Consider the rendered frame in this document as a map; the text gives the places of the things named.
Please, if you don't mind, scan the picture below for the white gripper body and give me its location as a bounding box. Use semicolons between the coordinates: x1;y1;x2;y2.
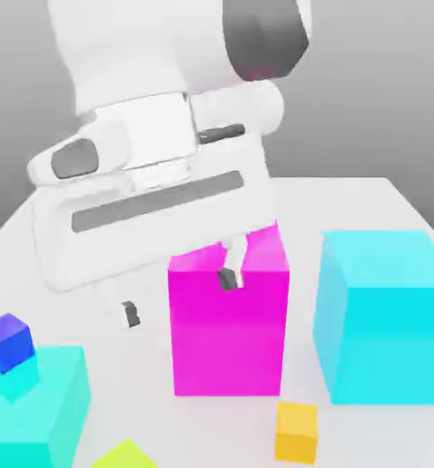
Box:
30;133;279;294

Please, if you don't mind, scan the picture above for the small blue cube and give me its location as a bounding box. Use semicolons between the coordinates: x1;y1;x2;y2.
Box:
0;313;37;376

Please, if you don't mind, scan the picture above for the small cyan cube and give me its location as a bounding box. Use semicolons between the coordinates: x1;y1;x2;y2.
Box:
0;351;43;405

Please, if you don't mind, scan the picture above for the small yellow-green cube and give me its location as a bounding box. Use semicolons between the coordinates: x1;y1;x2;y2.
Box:
90;438;160;468

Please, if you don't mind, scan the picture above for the small orange cube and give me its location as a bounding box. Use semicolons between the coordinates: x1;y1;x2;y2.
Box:
273;400;319;466

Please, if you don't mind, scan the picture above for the large magenta box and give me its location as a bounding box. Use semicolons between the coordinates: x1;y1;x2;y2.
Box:
166;218;291;399

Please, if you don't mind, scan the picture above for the large turquoise box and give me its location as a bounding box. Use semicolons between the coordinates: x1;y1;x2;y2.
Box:
0;345;92;468

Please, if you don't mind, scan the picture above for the large cyan box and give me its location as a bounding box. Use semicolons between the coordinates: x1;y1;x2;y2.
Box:
312;229;434;407

